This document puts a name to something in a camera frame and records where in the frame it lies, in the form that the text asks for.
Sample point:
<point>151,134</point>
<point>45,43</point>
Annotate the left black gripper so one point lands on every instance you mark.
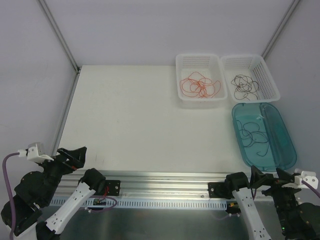
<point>63,162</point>

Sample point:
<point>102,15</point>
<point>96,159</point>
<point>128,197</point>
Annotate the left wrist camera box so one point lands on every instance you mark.
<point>34,153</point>

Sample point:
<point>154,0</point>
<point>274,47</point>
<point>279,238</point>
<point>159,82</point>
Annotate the white slotted cable duct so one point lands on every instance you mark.
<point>175,204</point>

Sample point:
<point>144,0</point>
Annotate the aluminium mounting rail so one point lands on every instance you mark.
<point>164,185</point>

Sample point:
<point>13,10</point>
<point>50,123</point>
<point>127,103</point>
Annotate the right aluminium frame post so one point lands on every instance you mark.
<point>293,6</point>

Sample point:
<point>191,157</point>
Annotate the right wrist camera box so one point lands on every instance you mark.
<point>301,176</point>

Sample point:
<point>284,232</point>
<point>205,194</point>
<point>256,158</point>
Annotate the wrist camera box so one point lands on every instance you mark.
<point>34,153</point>
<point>301,176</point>

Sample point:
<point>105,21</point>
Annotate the left white perforated basket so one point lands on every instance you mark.
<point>200,81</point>

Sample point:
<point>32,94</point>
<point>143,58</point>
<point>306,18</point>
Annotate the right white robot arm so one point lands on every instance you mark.
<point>298,221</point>

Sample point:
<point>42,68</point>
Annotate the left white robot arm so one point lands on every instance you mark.
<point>37,188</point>

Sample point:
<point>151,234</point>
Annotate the teal transparent plastic tub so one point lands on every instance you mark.
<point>262,137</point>

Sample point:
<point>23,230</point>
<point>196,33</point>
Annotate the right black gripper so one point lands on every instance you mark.
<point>272,182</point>

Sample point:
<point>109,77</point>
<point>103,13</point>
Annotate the left aluminium frame post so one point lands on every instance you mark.
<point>57,32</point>

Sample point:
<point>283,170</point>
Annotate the right white perforated basket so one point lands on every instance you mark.
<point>248,79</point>

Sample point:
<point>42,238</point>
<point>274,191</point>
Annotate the aluminium frame post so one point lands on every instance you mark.
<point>57,32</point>
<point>293,6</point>

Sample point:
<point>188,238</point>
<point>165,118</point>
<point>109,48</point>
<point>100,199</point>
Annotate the white perforated basket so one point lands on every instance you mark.
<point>248,79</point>
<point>200,81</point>

